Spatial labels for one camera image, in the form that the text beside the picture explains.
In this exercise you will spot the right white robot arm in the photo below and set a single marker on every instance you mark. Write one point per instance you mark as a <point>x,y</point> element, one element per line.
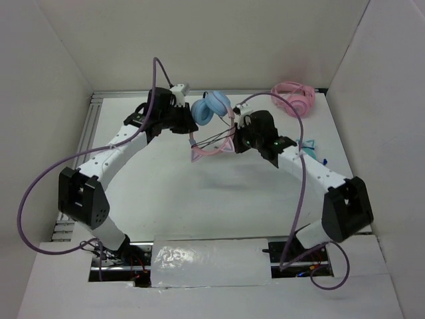
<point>346,206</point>

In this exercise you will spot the aluminium rail frame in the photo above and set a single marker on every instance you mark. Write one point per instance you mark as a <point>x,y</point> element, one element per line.
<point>159,194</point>

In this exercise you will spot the pink over-ear headphones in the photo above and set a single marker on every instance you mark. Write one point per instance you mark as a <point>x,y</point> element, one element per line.
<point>300,96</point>

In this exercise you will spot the teal white headphones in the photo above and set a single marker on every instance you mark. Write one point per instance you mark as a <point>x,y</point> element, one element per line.
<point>308,147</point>

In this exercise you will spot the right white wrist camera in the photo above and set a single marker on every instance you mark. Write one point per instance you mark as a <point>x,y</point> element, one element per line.
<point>243,111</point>

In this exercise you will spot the blue pink cat-ear headphones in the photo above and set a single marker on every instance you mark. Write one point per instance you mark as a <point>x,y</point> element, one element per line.
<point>202,111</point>

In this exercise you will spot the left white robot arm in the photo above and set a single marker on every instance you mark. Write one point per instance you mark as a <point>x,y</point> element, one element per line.
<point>82,191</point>

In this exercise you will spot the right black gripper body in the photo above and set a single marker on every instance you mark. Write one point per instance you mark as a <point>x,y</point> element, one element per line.
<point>246,138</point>

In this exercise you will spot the silver foil sheet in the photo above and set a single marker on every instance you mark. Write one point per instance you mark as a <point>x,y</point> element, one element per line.
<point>210,263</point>

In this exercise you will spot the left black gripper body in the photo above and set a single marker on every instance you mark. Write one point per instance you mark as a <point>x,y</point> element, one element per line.
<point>176,119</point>

